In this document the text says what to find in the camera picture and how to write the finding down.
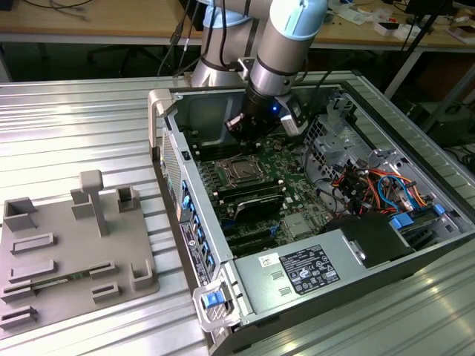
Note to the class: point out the silver CPU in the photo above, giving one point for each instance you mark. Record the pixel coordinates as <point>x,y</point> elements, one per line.
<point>244,170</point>

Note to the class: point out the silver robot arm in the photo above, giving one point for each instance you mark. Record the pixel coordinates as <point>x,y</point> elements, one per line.
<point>278,52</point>

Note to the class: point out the black expansion slot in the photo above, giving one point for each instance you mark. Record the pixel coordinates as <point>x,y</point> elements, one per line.
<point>248,234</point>

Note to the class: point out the metal drive cage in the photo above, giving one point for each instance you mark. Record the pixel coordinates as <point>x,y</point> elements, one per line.
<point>334,148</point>

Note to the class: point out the green motherboard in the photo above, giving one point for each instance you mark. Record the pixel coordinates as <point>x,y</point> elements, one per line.
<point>300,193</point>

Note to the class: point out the black graphics card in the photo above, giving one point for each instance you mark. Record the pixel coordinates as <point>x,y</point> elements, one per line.
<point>259,209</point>

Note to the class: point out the grey open PC case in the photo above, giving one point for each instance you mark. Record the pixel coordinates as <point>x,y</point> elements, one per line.
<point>202,207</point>

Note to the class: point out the silver chipset heatsink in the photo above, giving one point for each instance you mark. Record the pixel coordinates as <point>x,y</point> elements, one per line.
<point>297,224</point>

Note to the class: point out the small white box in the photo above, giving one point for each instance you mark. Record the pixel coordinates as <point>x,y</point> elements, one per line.
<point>387,27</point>

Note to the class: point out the black plastic shroud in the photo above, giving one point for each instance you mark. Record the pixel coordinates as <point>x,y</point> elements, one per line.
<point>371,237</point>

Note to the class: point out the grey power supply unit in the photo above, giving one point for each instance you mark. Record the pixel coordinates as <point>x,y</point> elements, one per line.
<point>259,282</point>

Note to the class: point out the wooden desk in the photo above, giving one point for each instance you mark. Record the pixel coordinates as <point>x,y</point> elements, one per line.
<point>111,18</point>

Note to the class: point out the blue case latch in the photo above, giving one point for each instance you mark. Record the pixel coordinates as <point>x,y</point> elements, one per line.
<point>212,299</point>

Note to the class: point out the small blue clip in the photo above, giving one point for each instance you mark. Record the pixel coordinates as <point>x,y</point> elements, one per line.
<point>438,208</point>

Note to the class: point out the grey parts rack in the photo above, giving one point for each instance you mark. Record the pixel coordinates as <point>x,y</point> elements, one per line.
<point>74,252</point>

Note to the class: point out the green RAM stick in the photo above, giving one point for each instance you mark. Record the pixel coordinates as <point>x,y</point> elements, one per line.
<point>52,282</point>

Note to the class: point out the small silver wrist camera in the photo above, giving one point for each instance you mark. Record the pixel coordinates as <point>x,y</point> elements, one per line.
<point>234,123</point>

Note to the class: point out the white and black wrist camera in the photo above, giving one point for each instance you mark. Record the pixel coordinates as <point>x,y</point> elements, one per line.
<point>293,124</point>

